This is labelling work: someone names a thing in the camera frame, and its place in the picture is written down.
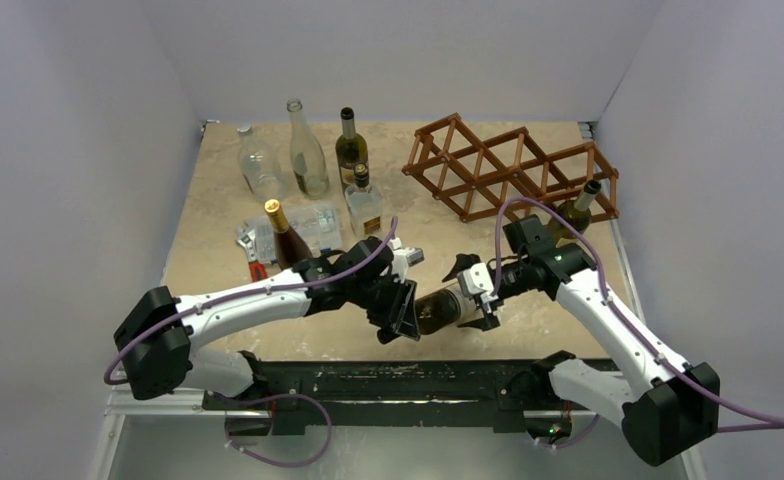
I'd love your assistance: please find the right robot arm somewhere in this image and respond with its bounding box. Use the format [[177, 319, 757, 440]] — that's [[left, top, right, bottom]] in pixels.
[[447, 215, 720, 466]]

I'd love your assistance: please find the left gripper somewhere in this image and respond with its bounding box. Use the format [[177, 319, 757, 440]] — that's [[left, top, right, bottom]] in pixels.
[[349, 272, 419, 338]]

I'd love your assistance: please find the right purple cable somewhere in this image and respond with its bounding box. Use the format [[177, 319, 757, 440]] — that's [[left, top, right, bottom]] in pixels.
[[493, 197, 784, 435]]

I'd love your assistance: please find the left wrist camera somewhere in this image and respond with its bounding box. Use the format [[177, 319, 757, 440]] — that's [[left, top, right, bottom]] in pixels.
[[388, 237, 425, 283]]

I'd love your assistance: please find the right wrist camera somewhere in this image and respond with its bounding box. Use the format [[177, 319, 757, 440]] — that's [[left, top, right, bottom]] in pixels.
[[456, 263, 499, 315]]

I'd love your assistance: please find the wooden wine rack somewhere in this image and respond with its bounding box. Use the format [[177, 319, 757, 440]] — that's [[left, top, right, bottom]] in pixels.
[[402, 113, 620, 223]]

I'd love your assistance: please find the red wine bottle gold cap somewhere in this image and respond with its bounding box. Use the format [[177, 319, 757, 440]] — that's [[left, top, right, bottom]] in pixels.
[[264, 199, 312, 270]]

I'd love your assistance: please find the dark bottle silver cap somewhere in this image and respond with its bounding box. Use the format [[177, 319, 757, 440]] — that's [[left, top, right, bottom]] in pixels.
[[335, 107, 368, 191]]

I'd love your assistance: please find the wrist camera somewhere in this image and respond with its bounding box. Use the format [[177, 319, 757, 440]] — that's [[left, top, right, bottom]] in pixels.
[[456, 263, 499, 315], [388, 237, 425, 283]]

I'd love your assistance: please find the clear bottle black cap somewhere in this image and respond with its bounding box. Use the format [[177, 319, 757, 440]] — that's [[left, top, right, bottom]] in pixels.
[[344, 162, 383, 240]]

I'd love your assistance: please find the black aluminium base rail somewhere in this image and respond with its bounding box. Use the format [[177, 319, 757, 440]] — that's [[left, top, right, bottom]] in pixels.
[[103, 359, 691, 439]]

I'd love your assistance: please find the green bottle silver neck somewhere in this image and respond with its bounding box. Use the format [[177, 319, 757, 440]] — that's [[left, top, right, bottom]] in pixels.
[[546, 180, 602, 242]]

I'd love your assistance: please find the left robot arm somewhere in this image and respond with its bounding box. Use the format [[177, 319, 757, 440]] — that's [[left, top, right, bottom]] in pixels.
[[113, 237, 424, 409]]

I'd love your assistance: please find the clear glass bottle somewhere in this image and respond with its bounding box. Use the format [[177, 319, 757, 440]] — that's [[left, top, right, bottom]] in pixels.
[[287, 98, 330, 199], [237, 124, 287, 202]]

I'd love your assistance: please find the dark bottle black cap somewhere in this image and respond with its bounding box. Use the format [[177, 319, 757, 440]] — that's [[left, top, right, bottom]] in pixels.
[[415, 284, 477, 335]]

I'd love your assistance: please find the clear plastic screw box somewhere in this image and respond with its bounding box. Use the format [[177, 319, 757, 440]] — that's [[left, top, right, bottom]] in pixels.
[[237, 201, 343, 265]]

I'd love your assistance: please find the red adjustable wrench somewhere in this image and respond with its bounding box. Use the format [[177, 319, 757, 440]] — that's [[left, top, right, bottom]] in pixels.
[[236, 226, 268, 282]]

